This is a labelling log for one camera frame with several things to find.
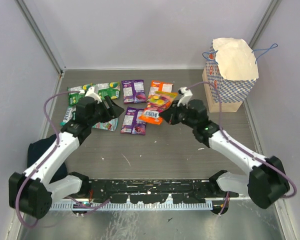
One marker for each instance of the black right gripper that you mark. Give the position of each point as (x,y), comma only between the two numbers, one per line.
(169,114)

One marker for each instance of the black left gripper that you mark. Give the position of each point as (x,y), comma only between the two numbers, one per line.
(113,111)

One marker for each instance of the teal mint candy packet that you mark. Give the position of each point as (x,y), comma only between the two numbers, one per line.
(108,126)
(68,115)

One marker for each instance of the orange Fox's candy packet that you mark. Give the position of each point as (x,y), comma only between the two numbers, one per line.
(156,104)

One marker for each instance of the green snack packet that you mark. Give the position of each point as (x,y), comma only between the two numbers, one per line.
(111,89)
(76,93)

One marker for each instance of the purple snack packet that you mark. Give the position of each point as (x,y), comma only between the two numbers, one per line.
(132,123)
(133,91)

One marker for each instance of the orange snack packet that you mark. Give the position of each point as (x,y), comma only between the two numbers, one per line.
(158,86)

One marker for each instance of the checkered paper bag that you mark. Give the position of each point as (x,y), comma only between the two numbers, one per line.
(231,71)

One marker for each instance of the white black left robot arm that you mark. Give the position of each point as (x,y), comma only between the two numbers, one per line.
(33,192)

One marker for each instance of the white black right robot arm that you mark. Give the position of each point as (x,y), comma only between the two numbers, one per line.
(212,136)

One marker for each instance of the dark blue folded cloth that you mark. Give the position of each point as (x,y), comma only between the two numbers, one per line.
(37,149)

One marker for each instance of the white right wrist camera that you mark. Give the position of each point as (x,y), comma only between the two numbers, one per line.
(185,96)

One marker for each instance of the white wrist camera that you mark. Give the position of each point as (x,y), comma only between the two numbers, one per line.
(185,96)
(93,93)

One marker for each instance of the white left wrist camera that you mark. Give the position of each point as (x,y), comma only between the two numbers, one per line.
(93,93)

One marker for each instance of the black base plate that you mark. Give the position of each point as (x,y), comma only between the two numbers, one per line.
(150,191)

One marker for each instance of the aluminium rail frame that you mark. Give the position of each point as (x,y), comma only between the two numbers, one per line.
(256,189)

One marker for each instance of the perforated cable duct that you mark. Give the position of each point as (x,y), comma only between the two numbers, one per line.
(166,206)

